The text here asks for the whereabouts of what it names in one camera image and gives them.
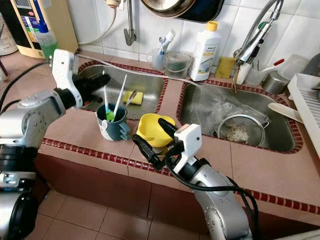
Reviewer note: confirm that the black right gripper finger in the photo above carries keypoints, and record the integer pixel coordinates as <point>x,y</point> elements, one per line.
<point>147,150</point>
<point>170,130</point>

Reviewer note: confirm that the yellow plastic bowl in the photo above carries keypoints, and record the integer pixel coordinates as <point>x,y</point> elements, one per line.
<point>150,127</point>

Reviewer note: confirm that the blue-grey mug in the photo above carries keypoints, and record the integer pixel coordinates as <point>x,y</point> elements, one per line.
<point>111,129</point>

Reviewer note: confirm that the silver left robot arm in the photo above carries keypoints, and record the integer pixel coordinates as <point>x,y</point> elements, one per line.
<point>30,120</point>

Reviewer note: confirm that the thin white straw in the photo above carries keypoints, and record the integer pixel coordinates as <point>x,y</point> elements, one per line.
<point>106,97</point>

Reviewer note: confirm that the metal spoon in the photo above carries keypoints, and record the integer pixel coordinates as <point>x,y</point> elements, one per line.
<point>130,98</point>

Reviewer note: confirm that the bright yellow dish sponge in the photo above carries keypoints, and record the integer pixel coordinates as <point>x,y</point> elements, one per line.
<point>136,98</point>

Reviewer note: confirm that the clear plastic bag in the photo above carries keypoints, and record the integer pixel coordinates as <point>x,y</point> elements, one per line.
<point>210,106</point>

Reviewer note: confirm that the small steel sink basin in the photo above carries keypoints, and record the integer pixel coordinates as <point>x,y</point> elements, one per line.
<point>150,82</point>

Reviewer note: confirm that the red-brown base cabinet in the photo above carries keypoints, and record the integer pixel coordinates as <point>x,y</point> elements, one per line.
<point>105,185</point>

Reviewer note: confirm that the green dish soap bottle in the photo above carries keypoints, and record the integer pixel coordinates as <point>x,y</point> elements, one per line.
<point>47,45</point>

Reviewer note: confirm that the clear toothbrush cup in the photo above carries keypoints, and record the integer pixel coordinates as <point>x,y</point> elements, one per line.
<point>156,62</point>

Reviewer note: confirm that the clear plastic bucket container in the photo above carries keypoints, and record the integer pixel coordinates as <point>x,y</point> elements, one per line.
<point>177,65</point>

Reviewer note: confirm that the beige water purifier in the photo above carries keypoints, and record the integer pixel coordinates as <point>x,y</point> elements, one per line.
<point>62,25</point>

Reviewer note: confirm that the round metal strainer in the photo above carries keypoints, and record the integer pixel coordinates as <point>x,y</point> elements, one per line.
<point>240,132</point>

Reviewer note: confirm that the white detergent bottle yellow cap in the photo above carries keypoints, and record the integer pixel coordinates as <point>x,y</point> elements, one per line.
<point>204,55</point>

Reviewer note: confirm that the mustard yellow scouring pad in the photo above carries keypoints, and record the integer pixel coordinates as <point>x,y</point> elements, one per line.
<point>225,67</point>

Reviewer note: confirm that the large white plastic jar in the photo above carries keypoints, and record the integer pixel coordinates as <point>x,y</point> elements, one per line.
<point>7,40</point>

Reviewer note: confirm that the white bottle green cap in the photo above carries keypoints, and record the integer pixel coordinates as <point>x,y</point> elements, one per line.
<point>242,75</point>

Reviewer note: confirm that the hanging steel wok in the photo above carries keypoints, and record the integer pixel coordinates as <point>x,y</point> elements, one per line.
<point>165,6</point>

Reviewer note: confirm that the clear plastic tumbler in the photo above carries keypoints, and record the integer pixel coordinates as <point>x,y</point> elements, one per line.
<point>256,76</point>

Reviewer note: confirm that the large steel sink basin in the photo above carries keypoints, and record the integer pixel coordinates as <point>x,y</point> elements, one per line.
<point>277,135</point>

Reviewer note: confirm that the white plastic spatula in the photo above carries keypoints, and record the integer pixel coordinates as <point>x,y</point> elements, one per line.
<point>282,112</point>

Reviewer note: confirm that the steel cup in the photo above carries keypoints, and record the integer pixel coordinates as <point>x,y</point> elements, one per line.
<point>275,82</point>

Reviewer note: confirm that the chrome pull-out faucet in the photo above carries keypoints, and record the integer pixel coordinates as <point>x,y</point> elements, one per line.
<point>255,45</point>

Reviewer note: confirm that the hanging black pan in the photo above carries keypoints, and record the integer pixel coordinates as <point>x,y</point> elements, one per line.
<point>211,12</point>

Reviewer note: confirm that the white ladle red tip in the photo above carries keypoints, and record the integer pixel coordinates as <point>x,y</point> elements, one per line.
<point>277,62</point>

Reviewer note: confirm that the translucent plastic jug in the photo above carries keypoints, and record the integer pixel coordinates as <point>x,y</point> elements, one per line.
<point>294,66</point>

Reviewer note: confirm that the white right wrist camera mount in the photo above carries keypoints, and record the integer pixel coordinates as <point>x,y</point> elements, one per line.
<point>190,137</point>

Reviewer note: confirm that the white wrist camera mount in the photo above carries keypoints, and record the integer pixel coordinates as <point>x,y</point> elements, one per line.
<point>64,67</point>
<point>190,137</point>

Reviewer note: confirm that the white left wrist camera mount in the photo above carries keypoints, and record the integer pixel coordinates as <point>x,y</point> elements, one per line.
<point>64,67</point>

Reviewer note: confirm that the chrome wall tap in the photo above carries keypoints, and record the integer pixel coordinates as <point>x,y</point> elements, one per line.
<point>130,30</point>

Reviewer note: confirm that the beige wall plug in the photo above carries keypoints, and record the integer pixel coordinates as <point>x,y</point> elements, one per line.
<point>115,4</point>

